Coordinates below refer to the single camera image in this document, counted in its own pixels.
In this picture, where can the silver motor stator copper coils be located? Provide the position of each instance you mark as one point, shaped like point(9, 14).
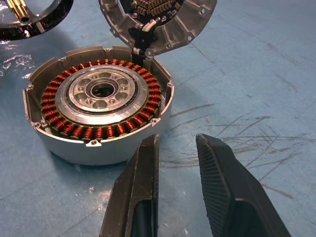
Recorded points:
point(98, 119)

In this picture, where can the silver motor cover circuit board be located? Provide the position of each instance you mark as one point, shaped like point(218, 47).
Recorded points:
point(177, 32)

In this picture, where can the black rotor wheel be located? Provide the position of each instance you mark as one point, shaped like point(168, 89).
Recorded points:
point(61, 17)

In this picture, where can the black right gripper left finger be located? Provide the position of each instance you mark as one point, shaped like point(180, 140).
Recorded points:
point(133, 192)

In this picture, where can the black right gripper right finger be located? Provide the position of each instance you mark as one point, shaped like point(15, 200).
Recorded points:
point(229, 187)

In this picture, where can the blue table mat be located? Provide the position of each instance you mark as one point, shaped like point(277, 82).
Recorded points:
point(247, 74)

